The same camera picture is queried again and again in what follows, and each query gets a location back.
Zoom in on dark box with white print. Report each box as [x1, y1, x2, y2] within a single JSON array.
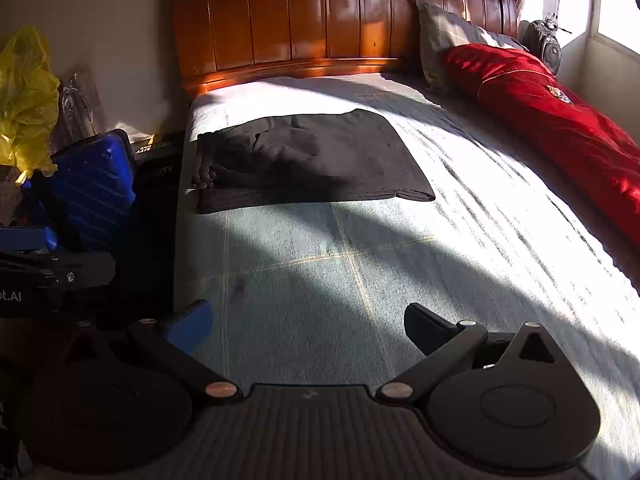
[[132, 131, 187, 161]]

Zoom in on window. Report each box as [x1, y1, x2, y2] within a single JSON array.
[[520, 0, 640, 61]]

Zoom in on black pants with white drawstring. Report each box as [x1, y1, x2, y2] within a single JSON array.
[[191, 108, 436, 214]]

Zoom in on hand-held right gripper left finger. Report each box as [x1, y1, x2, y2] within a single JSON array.
[[50, 300, 242, 403]]

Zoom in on grey backpack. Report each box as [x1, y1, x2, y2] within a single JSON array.
[[520, 19, 573, 75]]

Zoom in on grey pillow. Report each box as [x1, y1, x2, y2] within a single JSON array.
[[415, 0, 526, 96]]

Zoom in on red quilt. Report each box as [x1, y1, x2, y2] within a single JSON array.
[[442, 43, 640, 246]]

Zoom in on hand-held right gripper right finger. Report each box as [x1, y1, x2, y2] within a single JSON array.
[[376, 302, 571, 403]]

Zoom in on large yellow plastic bag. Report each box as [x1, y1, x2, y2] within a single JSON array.
[[0, 25, 61, 186]]

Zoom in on clear plastic bag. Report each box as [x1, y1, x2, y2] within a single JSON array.
[[52, 67, 108, 153]]

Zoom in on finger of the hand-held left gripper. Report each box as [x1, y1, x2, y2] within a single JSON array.
[[0, 251, 117, 293], [0, 227, 58, 253]]

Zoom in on blue suitcase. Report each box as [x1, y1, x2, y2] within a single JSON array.
[[20, 129, 137, 253]]

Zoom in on wooden headboard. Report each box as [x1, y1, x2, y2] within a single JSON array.
[[170, 0, 521, 98]]

